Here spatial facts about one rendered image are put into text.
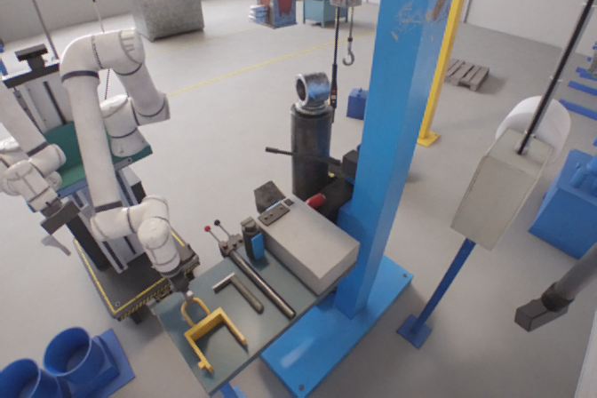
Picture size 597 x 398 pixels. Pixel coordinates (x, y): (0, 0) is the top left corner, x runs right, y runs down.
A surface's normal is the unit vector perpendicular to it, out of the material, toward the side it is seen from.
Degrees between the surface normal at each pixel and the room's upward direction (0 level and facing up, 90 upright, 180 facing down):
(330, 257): 0
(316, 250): 0
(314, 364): 0
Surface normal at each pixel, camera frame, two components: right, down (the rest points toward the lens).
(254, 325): 0.00, -0.77
